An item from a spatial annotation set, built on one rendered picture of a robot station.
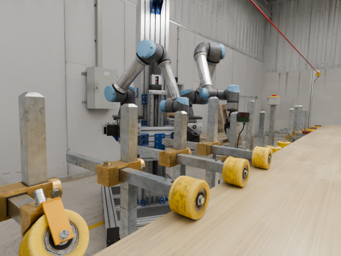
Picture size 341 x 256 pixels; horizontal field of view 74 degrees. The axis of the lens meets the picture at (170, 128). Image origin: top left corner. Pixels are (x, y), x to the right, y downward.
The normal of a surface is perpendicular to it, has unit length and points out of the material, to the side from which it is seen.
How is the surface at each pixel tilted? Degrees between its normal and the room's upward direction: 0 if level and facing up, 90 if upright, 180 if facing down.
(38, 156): 90
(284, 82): 90
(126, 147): 90
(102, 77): 90
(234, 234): 0
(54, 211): 50
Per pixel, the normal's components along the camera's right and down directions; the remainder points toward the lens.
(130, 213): 0.78, 0.08
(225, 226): 0.03, -0.99
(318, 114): -0.66, 0.06
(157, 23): 0.32, 0.11
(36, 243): 0.62, -0.58
